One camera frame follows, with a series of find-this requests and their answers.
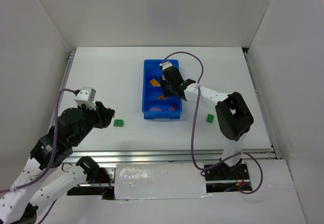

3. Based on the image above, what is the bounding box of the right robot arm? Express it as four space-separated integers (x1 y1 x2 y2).
159 62 254 175

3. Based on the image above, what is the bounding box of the white cover plate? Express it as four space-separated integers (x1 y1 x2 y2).
114 163 207 200

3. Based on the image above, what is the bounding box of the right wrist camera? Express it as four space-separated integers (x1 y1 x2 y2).
159 61 173 71

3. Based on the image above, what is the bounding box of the small purple lego plate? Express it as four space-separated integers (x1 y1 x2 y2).
168 104 177 111

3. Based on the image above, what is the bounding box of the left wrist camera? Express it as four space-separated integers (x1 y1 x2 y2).
74 87 96 110

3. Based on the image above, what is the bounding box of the green lego brick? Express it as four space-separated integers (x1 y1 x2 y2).
206 114 215 123
113 119 124 127

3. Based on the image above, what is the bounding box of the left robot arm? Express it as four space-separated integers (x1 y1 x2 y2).
1 102 115 223

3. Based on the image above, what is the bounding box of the blue divided plastic tray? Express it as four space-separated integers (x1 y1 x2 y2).
142 59 182 120

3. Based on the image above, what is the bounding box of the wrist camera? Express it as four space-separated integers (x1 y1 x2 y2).
74 87 96 110
159 61 173 71

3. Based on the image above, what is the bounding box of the purple flower lego piece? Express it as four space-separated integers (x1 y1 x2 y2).
149 107 162 112

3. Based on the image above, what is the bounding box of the orange lego brick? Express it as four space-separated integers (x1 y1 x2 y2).
149 79 160 87

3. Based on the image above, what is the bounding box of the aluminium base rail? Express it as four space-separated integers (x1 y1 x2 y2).
60 147 276 197

